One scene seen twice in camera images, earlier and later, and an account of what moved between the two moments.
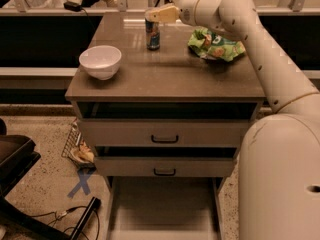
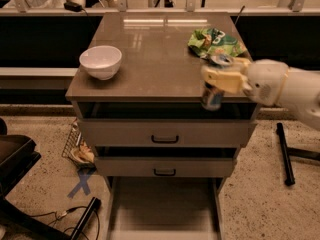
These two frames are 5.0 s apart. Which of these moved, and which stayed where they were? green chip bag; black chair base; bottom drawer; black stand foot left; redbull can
Moved: redbull can
Stayed: black stand foot left; green chip bag; black chair base; bottom drawer
